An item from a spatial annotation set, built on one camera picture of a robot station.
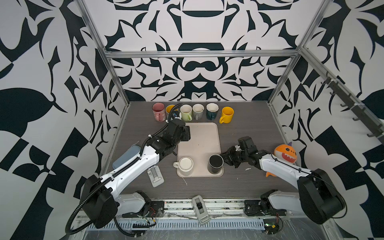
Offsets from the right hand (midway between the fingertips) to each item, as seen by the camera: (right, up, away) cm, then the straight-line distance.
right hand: (220, 155), depth 84 cm
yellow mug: (+9, +24, +20) cm, 32 cm away
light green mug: (-20, +25, +21) cm, 38 cm away
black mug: (-3, -3, -4) cm, 6 cm away
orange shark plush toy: (+37, +1, +1) cm, 37 cm away
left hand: (-19, +17, -6) cm, 26 cm away
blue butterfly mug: (-32, +27, +24) cm, 49 cm away
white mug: (-19, -4, -3) cm, 20 cm away
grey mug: (-12, +26, +19) cm, 34 cm away
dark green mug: (-2, +27, +21) cm, 34 cm away
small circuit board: (+22, -30, -13) cm, 39 cm away
